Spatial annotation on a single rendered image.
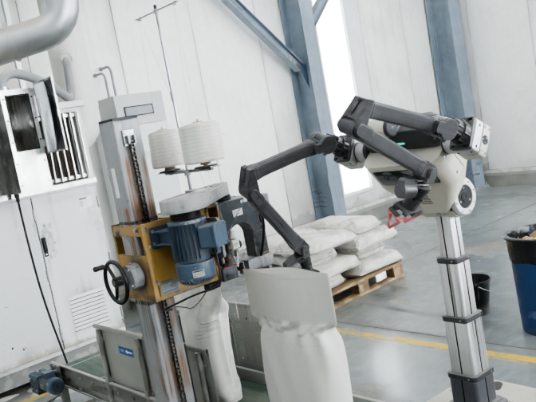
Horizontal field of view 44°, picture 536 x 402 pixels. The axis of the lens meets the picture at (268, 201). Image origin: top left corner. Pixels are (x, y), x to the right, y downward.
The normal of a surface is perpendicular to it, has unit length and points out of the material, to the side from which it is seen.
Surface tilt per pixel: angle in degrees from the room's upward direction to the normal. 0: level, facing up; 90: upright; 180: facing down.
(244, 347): 90
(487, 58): 90
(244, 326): 90
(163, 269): 90
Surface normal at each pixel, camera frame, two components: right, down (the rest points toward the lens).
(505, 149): -0.73, 0.21
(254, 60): 0.66, -0.04
